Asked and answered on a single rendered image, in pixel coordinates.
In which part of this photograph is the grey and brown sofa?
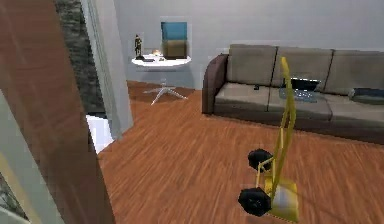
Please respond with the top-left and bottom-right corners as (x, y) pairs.
(201, 43), (384, 146)

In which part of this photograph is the yellow hand truck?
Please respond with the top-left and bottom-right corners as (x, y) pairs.
(237, 56), (300, 224)

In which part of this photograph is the dark blue cushion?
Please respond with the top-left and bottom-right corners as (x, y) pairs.
(348, 87), (384, 106)

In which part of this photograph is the white round side table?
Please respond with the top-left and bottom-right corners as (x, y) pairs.
(131, 54), (192, 106)

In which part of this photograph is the blue and tan box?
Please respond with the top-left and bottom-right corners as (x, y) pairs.
(160, 21), (189, 60)

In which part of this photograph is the open laptop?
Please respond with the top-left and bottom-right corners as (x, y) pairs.
(279, 77), (322, 104)

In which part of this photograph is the brown wooden room door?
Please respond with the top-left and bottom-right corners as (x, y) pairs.
(0, 0), (116, 224)

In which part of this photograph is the dark figurine statue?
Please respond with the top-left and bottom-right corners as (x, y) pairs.
(134, 34), (143, 60)

